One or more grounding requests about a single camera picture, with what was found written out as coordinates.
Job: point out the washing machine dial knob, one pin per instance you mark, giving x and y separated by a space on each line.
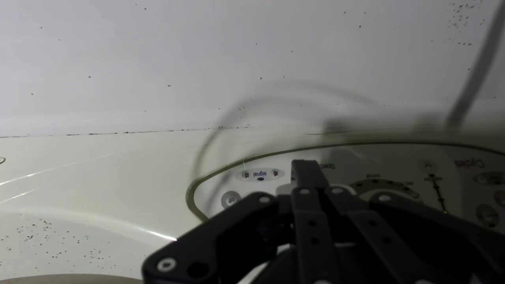
394 186

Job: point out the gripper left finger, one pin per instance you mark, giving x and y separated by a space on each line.
236 228

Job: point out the white washing machine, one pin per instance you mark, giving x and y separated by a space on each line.
118 177

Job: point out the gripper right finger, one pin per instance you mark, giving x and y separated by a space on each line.
394 236

